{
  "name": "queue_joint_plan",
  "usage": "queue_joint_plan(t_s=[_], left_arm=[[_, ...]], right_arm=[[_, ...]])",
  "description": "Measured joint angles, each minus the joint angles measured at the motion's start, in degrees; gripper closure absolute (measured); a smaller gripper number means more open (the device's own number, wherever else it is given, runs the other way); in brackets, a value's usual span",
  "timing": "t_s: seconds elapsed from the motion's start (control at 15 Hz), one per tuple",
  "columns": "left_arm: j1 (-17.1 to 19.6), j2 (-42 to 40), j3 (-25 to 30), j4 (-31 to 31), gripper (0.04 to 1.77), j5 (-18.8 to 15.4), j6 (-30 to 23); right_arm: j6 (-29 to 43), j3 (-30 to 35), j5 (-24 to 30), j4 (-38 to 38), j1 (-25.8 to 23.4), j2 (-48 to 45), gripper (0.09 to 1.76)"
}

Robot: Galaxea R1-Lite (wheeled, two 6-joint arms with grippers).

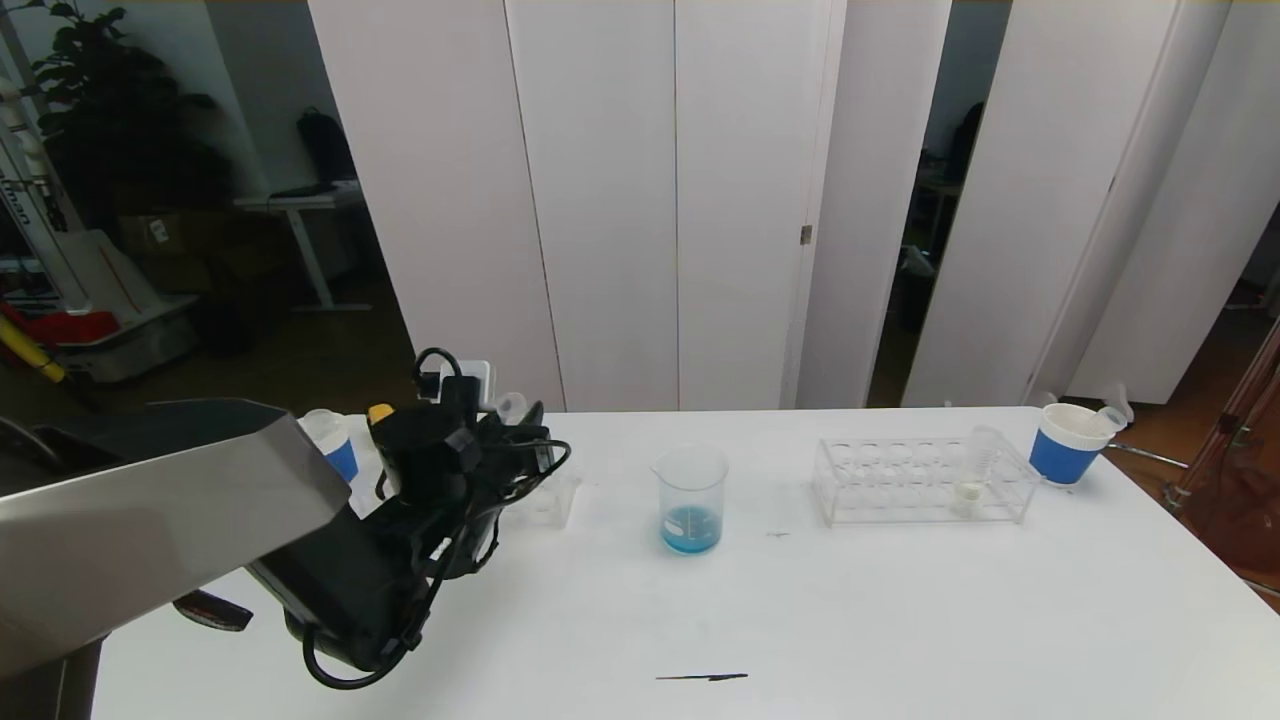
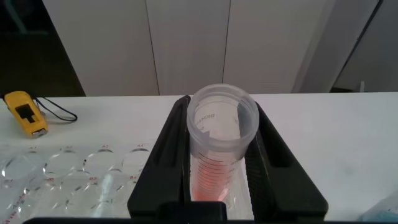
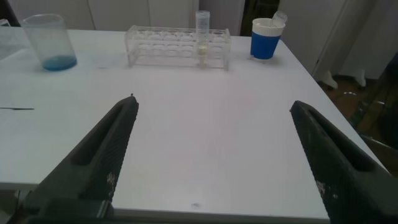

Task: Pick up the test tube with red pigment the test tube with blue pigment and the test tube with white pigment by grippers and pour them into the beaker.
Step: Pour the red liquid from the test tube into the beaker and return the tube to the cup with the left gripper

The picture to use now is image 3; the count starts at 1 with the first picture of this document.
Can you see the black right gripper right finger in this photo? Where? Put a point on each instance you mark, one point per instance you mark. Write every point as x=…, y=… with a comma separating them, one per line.
x=342, y=177

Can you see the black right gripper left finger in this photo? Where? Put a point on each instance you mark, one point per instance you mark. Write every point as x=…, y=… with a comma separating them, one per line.
x=99, y=161

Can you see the clear conical plastic test tube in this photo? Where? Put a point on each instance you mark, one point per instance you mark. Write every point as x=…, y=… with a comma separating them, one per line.
x=279, y=18

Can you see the clear plastic beaker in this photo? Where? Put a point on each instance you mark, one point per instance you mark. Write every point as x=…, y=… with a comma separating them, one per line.
x=59, y=62

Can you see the clear acrylic test tube rack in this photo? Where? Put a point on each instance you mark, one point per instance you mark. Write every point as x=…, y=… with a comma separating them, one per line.
x=161, y=46
x=3, y=22

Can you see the test tube with whitish liquid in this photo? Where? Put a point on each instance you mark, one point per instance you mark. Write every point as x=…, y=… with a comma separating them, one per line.
x=202, y=46

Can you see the thin black stick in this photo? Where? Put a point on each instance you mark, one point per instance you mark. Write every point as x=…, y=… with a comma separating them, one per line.
x=17, y=108

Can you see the white folding screen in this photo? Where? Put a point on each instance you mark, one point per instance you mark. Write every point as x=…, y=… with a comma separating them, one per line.
x=124, y=12
x=326, y=31

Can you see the blue white paper cup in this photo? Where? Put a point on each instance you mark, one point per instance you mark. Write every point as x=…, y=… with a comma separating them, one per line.
x=264, y=46

